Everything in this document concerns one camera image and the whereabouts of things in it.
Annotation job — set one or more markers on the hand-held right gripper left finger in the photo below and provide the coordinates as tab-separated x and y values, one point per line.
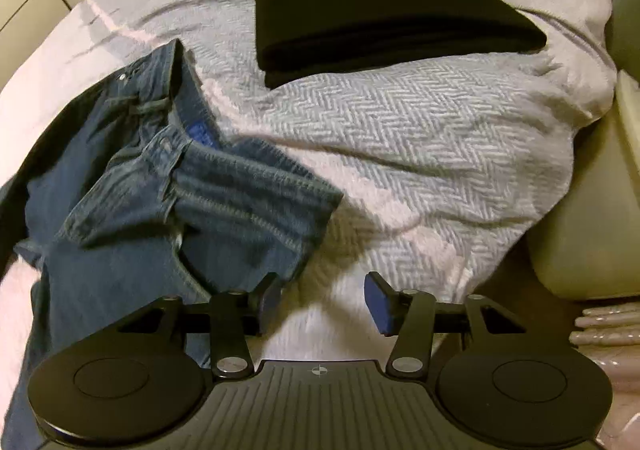
271	299

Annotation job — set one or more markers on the blue denim jeans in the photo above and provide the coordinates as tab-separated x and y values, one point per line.
125	190

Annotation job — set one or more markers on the pale pink ribbed object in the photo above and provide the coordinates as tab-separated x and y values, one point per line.
610	325

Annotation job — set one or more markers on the black folded cloth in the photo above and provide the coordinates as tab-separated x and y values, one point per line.
390	14

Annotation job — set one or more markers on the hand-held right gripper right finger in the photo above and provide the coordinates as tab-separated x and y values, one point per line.
377	301

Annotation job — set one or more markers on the grey herringbone blanket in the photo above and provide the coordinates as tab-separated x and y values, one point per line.
425	154

